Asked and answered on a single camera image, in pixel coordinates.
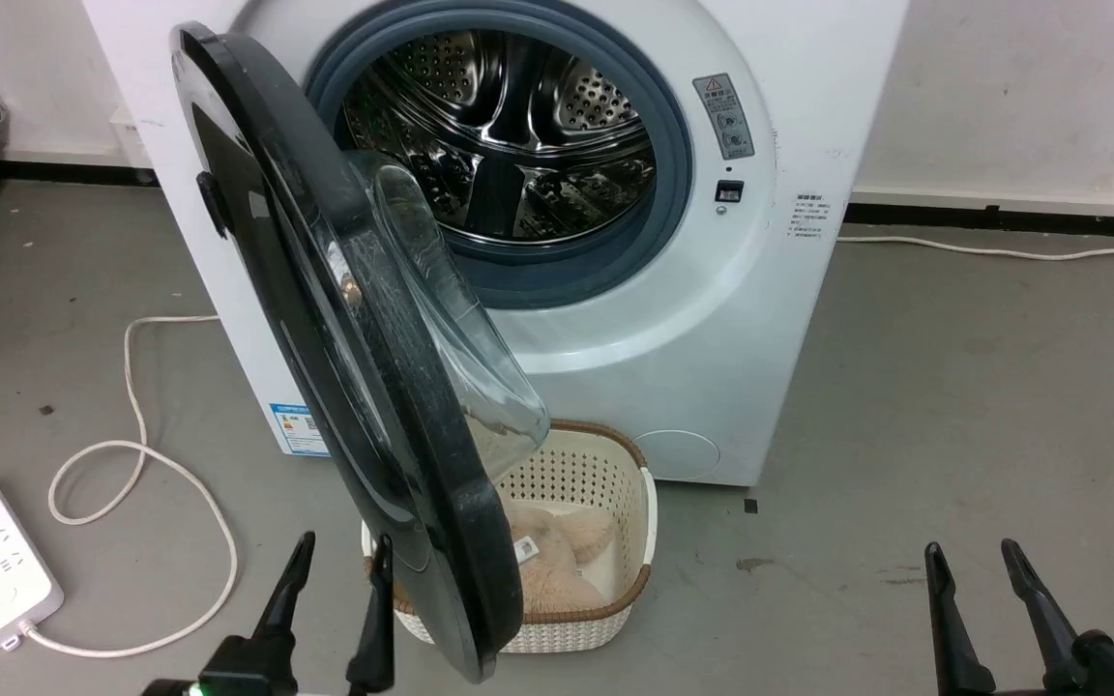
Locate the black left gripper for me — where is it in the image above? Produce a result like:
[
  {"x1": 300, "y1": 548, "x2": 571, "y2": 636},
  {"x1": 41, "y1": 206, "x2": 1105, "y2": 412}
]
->
[{"x1": 139, "y1": 531, "x2": 396, "y2": 696}]

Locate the black round washing machine door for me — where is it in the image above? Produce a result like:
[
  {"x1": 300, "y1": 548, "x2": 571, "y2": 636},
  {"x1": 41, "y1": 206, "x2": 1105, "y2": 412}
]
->
[{"x1": 170, "y1": 21, "x2": 551, "y2": 683}]

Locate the white front-load washing machine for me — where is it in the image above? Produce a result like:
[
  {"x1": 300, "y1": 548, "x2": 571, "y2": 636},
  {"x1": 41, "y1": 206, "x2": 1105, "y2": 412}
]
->
[{"x1": 83, "y1": 0, "x2": 910, "y2": 487}]

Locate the grey-blue rubber door gasket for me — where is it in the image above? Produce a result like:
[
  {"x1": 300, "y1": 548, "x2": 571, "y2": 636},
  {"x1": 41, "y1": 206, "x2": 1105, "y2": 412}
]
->
[{"x1": 305, "y1": 0, "x2": 694, "y2": 311}]

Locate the blue white energy label sticker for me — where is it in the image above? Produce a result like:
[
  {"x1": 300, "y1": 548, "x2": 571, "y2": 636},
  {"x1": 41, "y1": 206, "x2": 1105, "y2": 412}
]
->
[{"x1": 268, "y1": 402, "x2": 329, "y2": 458}]

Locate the beige plush toy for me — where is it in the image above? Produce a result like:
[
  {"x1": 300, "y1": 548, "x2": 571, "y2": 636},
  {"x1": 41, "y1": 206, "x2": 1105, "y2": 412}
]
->
[{"x1": 503, "y1": 505, "x2": 618, "y2": 616}]

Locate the white woven plastic laundry basket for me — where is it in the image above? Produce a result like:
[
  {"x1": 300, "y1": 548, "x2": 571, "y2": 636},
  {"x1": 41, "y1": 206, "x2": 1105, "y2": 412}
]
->
[{"x1": 361, "y1": 419, "x2": 659, "y2": 654}]

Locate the steel perforated washer drum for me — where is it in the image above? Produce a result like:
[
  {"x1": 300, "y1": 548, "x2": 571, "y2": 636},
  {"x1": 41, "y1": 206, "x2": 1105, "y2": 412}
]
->
[{"x1": 339, "y1": 29, "x2": 658, "y2": 246}]

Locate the grey warning sticker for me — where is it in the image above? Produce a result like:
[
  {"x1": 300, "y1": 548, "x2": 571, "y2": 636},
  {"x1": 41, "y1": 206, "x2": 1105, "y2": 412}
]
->
[{"x1": 692, "y1": 73, "x2": 756, "y2": 161}]

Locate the white power strip cable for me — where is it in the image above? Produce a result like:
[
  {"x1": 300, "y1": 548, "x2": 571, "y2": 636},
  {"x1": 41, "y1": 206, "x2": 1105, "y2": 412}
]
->
[{"x1": 19, "y1": 314, "x2": 240, "y2": 659}]

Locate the white cable along wall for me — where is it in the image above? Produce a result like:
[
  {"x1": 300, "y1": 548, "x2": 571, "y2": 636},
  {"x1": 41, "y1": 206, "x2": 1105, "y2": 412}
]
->
[{"x1": 836, "y1": 235, "x2": 1114, "y2": 263}]

